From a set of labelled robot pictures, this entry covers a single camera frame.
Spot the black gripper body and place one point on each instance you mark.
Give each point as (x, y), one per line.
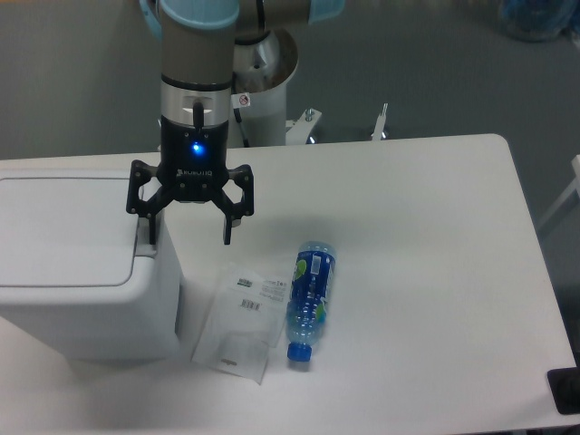
(192, 164)

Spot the white plastic trash can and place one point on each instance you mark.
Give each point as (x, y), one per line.
(79, 273)

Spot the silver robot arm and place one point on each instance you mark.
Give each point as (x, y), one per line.
(198, 41)

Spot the blue plastic water bottle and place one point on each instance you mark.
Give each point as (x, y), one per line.
(306, 310)

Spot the clear plastic packaging bag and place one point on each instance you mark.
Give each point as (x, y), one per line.
(244, 323)

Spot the blue plastic bag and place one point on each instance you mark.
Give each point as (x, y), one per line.
(539, 21)

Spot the black clamp at table edge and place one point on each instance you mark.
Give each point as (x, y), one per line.
(564, 385)

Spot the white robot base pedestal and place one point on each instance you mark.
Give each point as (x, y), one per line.
(262, 70)

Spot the white metal base frame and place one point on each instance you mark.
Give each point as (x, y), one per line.
(307, 130)

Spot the white frame at right edge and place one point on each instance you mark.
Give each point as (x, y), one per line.
(566, 201)

